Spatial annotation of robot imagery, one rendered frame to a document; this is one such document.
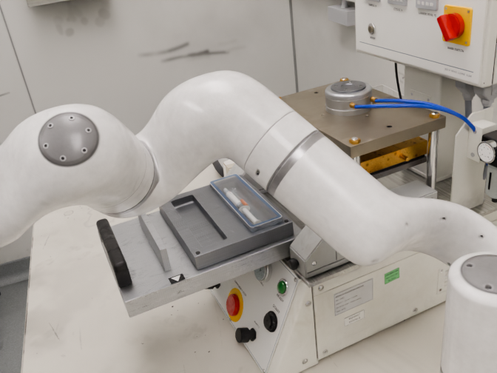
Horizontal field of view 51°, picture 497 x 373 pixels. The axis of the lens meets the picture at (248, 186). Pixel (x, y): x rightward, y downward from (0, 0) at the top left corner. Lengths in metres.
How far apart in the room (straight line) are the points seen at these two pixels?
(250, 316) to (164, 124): 0.44
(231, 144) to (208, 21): 1.84
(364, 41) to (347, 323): 0.54
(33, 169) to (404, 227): 0.37
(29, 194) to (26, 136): 0.06
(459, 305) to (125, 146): 0.37
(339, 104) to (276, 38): 1.64
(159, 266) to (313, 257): 0.24
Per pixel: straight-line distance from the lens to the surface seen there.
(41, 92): 2.38
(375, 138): 0.80
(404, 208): 0.56
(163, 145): 0.63
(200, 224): 0.87
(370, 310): 0.91
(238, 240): 0.79
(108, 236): 0.84
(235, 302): 0.97
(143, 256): 0.84
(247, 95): 0.57
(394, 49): 1.00
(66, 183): 0.53
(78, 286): 1.22
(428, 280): 0.97
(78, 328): 1.11
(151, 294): 0.77
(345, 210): 0.54
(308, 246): 0.79
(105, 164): 0.53
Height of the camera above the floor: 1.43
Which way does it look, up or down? 28 degrees down
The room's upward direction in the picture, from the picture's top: 8 degrees counter-clockwise
